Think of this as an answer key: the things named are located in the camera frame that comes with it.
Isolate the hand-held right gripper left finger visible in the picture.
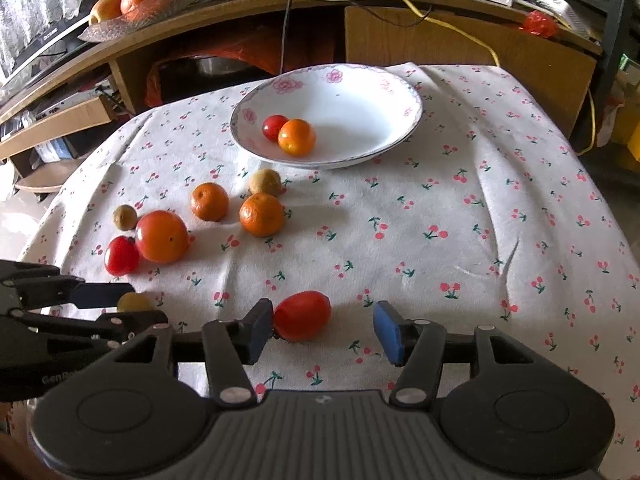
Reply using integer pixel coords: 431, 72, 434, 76
107, 299, 274, 407

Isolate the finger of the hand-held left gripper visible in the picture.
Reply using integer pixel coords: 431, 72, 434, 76
10, 310, 168, 343
0, 260, 136, 316

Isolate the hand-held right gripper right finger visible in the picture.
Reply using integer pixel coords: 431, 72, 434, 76
373, 301, 538, 407

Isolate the small yellow fruit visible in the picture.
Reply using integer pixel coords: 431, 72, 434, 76
117, 292, 153, 313

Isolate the oblong red cherry tomato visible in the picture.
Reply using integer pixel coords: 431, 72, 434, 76
104, 236, 140, 277
272, 290, 332, 343

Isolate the large orange tomato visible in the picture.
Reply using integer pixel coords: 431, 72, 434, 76
135, 211, 190, 265

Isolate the mandarin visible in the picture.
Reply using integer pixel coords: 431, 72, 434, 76
239, 192, 286, 238
190, 183, 230, 222

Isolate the brown longan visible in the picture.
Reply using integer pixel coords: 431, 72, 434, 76
113, 204, 138, 231
248, 169, 283, 197

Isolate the white floral bowl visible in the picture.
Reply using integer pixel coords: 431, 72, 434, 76
230, 63, 424, 170

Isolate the cherry print tablecloth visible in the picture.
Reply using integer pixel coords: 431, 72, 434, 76
17, 62, 640, 480

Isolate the wooden side shelf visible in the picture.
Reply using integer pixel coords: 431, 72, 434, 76
0, 95, 121, 196

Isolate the small orange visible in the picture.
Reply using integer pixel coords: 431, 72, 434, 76
278, 119, 317, 157

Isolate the round red cherry tomato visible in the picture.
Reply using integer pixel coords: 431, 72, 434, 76
263, 115, 289, 143

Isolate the black television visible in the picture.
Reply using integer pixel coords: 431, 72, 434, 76
0, 7, 98, 88

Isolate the metal pot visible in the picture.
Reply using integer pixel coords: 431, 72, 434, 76
192, 56, 257, 80

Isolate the glass fruit dish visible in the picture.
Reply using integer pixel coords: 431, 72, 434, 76
79, 0, 206, 44

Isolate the large red plastic bag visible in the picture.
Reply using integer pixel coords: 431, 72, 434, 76
145, 22, 346, 107

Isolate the yellowish apple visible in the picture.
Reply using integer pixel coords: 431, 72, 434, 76
89, 0, 124, 25

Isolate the white lace cloth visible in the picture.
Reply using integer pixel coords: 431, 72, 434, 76
0, 0, 94, 73

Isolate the wooden desk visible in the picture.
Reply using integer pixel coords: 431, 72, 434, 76
0, 0, 606, 196

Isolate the small red plastic bag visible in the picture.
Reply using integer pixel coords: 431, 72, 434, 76
520, 10, 559, 39

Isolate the white perforated router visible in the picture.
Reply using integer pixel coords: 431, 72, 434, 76
529, 0, 590, 37

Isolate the yellow cable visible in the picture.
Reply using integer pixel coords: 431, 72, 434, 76
247, 0, 597, 157

